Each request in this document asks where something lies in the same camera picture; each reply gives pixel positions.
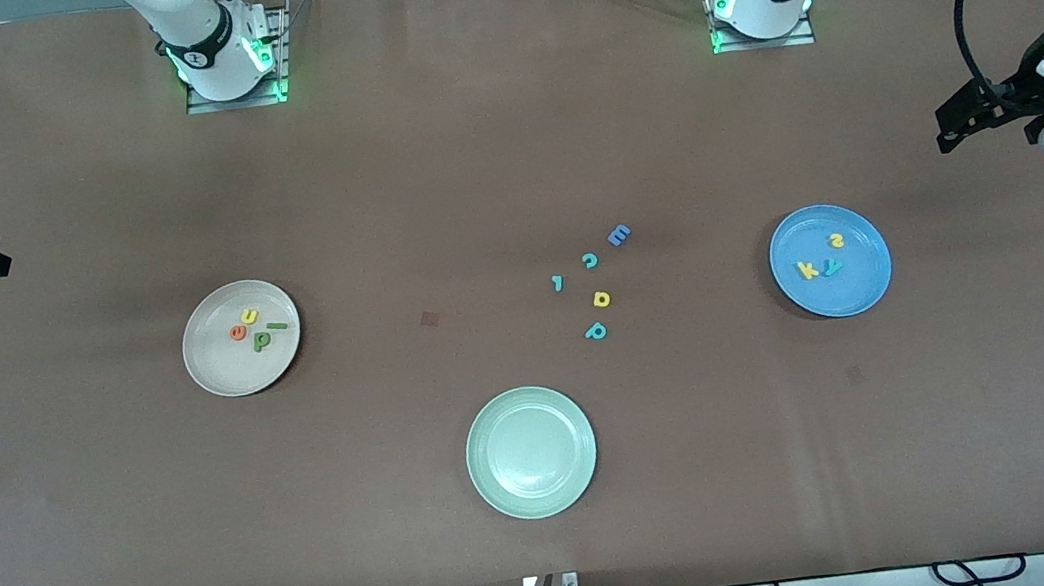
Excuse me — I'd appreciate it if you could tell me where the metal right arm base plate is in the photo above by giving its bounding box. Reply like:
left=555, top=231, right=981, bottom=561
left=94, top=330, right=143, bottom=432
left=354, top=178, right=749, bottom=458
left=172, top=0, right=298, bottom=117

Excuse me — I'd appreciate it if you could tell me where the pale green plate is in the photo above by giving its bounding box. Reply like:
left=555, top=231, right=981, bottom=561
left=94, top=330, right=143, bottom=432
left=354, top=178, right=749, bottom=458
left=458, top=378, right=605, bottom=528

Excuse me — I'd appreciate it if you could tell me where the black looped floor cable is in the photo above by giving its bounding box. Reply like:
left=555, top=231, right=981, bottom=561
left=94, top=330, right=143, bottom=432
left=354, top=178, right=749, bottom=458
left=931, top=551, right=1030, bottom=586

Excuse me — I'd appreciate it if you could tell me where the blue plate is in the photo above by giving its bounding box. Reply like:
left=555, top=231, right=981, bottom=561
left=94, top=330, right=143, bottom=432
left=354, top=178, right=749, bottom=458
left=764, top=196, right=899, bottom=327

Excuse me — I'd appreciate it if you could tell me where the beige brown plate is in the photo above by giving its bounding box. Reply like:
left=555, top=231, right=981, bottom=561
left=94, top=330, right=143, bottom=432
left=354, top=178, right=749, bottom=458
left=175, top=274, right=310, bottom=404

